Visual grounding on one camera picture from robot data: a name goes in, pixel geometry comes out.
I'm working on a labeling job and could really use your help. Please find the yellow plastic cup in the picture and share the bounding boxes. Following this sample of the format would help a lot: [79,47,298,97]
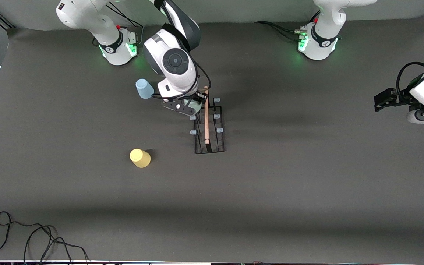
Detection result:
[130,148,151,169]

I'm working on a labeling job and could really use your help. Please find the black arm base cables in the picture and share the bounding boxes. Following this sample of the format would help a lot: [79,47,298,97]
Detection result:
[93,4,145,47]
[254,10,321,42]

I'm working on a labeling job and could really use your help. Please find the light blue plastic cup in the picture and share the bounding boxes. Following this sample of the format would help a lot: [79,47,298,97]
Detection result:
[135,78,155,99]

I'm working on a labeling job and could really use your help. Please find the pale green plastic cup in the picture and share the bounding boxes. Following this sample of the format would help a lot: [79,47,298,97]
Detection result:
[183,98,202,117]

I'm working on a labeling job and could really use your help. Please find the black right arm base cables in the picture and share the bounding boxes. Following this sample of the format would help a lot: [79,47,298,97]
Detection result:
[93,4,145,47]

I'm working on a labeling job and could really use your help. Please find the dark grey table cover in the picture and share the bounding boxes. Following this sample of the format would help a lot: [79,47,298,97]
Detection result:
[0,14,424,262]

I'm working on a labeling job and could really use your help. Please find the black wire cup holder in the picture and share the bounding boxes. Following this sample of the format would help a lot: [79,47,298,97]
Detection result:
[189,86,226,155]

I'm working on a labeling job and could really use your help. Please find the black left arm base cables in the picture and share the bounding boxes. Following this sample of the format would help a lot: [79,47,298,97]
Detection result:
[254,10,321,42]

